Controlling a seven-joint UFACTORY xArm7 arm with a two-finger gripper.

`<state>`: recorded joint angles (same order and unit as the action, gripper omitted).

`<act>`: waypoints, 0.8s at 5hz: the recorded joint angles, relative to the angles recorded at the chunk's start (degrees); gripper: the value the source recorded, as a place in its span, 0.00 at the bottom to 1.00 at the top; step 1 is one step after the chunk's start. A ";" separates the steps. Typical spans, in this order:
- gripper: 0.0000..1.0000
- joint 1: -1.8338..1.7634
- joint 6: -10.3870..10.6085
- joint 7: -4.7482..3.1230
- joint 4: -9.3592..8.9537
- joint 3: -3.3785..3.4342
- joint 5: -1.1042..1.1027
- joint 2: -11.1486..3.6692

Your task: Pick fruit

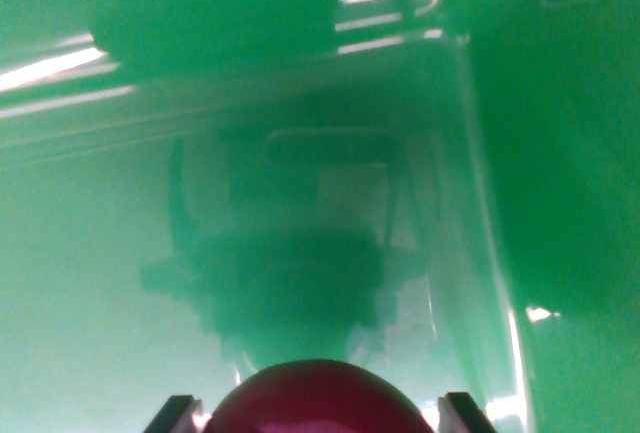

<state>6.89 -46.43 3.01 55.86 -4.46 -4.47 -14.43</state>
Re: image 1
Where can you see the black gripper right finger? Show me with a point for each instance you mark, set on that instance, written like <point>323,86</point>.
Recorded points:
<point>462,415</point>

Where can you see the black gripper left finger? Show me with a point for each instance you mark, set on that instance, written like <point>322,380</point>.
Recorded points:
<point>175,415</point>

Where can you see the dark red plum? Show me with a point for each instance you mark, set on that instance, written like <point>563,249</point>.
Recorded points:
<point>320,403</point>

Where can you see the green plastic bin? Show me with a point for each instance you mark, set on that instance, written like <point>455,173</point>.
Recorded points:
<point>100,203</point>

